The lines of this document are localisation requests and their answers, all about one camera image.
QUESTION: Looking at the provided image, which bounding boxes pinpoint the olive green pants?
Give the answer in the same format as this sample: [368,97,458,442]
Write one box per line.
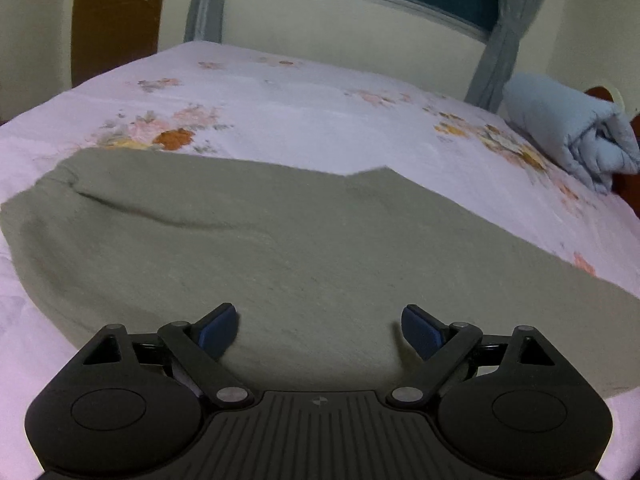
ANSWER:
[1,148,639,396]

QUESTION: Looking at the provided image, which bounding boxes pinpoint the red headboard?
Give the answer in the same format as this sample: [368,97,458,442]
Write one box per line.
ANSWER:
[580,84,639,216]

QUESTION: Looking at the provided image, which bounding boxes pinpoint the pink floral bed sheet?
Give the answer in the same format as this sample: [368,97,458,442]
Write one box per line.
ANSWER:
[1,41,639,479]

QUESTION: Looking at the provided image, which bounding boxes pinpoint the folded light blue blanket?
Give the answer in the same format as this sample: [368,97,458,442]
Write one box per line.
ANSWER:
[502,73,615,194]

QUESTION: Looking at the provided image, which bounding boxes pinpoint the grey curtain left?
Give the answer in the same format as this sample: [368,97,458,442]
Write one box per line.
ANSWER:
[183,0,224,44]

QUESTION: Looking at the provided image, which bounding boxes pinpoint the grey curtain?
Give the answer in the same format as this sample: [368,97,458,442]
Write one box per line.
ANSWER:
[183,0,224,44]
[465,0,544,113]

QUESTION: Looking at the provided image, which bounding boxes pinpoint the brown wooden door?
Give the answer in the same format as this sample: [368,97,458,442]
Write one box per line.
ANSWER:
[70,0,163,87]

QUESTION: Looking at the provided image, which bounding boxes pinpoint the grey curtain right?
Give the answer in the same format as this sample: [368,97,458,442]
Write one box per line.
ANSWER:
[465,0,544,113]

